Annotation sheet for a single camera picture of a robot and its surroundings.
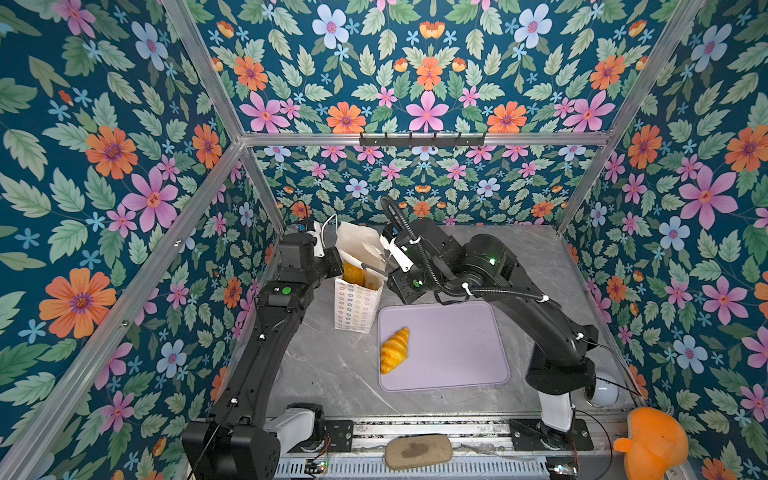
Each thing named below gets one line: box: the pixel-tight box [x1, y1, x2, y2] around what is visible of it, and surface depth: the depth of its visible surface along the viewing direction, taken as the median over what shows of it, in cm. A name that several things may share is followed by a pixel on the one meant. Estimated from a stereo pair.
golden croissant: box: [380, 326, 409, 375], surface depth 86 cm
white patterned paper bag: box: [334, 221, 389, 334], surface depth 81 cm
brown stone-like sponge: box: [384, 435, 453, 470], surface depth 70 cm
